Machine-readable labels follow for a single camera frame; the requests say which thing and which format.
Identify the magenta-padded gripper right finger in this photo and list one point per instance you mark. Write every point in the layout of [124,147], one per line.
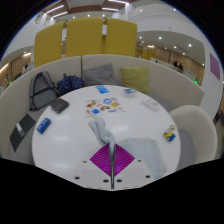
[122,160]

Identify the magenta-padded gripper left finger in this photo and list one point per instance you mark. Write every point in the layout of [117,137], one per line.
[101,160]

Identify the light blue towel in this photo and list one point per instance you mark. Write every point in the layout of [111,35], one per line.
[146,150]

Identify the colourful sticker sheet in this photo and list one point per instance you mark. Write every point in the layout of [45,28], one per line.
[104,107]

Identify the small yellow blue box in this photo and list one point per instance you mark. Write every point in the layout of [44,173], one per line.
[169,134]

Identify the blue tissue packet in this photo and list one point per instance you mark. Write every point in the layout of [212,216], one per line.
[43,125]

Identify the small white blue packet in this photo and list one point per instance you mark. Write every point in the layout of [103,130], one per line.
[130,92]

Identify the blue card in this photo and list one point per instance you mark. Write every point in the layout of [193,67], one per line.
[102,89]

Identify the white round armchair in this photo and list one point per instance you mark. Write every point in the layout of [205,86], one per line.
[200,133]

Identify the olive green cushion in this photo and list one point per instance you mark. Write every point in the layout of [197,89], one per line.
[135,79]

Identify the dark blue patterned bag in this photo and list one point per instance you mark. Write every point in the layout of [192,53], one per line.
[70,83]

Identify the grey cushion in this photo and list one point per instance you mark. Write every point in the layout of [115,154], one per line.
[99,75]

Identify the grey black backpack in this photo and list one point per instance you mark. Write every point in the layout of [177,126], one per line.
[42,90]

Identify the curved beige sofa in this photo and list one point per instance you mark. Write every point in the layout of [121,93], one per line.
[16,100]

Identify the person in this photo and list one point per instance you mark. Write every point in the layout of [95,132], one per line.
[180,66]
[175,64]

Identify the yellow partition panel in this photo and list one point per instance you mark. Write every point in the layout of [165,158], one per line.
[49,43]
[121,37]
[84,36]

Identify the ceiling lights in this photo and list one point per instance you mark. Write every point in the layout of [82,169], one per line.
[55,9]

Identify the purple wall poster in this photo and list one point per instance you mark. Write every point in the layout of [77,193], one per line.
[215,66]

